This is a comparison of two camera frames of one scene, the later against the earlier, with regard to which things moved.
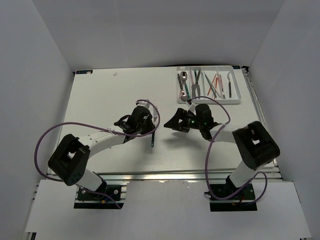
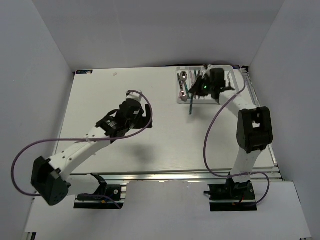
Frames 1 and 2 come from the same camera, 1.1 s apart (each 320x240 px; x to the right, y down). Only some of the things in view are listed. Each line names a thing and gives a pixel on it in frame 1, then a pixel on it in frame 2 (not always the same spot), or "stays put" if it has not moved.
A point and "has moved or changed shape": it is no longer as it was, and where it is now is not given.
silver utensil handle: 181,87 stays put
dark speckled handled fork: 229,85 stays put
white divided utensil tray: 219,82 stays put
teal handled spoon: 183,76 stays put
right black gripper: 182,114 -> 197,88
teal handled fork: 154,119 has moved or changed shape
